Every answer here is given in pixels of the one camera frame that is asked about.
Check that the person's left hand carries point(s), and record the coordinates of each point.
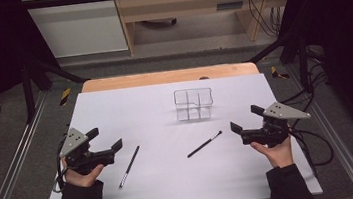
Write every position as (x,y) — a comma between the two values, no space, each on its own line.
(81,180)

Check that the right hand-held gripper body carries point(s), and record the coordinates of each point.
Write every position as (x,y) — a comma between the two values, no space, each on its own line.
(274,132)

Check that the yellow black tape marker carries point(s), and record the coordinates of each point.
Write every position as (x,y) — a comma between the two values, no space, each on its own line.
(275,73)
(65,96)

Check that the makeup brush silver ferrule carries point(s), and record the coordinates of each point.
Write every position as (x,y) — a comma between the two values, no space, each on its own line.
(129,167)

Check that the white board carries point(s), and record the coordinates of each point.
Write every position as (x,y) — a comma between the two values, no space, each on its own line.
(174,183)

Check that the black frame stand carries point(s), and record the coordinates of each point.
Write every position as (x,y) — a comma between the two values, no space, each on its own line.
(28,93)
(302,61)

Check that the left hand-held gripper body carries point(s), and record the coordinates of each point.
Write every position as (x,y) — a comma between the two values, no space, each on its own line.
(80,159)

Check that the wooden table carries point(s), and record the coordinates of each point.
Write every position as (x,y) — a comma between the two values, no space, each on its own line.
(148,79)

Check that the thin black makeup brush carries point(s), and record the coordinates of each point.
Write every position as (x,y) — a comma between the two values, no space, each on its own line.
(203,145)

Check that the wooden desk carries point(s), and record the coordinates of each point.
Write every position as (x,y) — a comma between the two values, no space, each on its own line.
(180,3)

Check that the clear acrylic organizer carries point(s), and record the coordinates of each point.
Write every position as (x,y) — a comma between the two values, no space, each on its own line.
(194,104)

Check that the white cabinet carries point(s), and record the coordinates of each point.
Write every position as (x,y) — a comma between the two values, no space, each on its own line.
(79,30)

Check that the person's right hand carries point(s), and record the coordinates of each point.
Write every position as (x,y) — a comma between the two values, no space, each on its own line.
(280,155)

